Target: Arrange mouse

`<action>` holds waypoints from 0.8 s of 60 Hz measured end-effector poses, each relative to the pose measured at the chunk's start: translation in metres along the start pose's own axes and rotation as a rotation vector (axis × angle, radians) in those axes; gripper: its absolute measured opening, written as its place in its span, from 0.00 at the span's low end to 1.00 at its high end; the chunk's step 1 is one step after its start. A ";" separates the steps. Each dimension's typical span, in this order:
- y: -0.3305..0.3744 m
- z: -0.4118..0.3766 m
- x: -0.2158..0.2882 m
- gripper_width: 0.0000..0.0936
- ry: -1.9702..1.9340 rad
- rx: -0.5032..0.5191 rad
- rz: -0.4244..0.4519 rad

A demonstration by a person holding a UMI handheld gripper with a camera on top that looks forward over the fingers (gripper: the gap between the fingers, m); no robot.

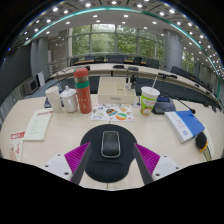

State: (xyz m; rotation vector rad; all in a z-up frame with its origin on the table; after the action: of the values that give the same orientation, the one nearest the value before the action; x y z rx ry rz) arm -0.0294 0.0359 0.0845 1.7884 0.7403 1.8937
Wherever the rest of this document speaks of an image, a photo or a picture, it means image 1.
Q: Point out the ceiling lights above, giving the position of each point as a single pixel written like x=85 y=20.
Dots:
x=126 y=15

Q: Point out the black computer mouse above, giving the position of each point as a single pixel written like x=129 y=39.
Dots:
x=110 y=144

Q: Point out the black mouse pad with wrist rest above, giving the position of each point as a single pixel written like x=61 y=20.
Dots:
x=108 y=168

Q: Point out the colourful sticker sheet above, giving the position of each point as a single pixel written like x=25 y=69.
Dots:
x=111 y=112

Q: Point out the white lidded ceramic mug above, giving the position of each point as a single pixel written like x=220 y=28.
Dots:
x=69 y=100

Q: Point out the red and white magazine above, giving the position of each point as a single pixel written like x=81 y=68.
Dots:
x=16 y=145

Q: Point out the black conference microphone console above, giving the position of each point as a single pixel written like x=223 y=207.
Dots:
x=164 y=105

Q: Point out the white paper cup stack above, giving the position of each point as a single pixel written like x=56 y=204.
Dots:
x=54 y=98

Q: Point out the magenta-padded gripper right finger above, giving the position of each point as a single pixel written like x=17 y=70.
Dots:
x=166 y=165

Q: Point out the cream cardboard box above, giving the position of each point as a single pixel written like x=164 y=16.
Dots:
x=115 y=90

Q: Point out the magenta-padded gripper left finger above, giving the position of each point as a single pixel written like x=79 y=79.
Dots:
x=58 y=165

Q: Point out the cream booklet with red heading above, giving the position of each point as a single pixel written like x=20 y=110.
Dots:
x=38 y=124

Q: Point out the green printed paper cup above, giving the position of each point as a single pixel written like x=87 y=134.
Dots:
x=149 y=101

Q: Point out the black handheld microphone yellow band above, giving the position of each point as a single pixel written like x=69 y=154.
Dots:
x=201 y=140

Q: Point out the black gooseneck microphone unit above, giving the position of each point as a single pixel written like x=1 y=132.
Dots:
x=47 y=102

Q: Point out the red thermos bottle green band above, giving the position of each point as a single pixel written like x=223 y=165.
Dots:
x=83 y=93

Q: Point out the blue and white book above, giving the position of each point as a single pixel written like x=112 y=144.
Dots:
x=185 y=125

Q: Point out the white box appliance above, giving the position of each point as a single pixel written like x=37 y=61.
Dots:
x=30 y=86

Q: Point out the curved conference desk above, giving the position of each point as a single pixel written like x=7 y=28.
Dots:
x=100 y=68

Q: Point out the dark office chairs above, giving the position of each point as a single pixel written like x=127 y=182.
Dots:
x=153 y=63

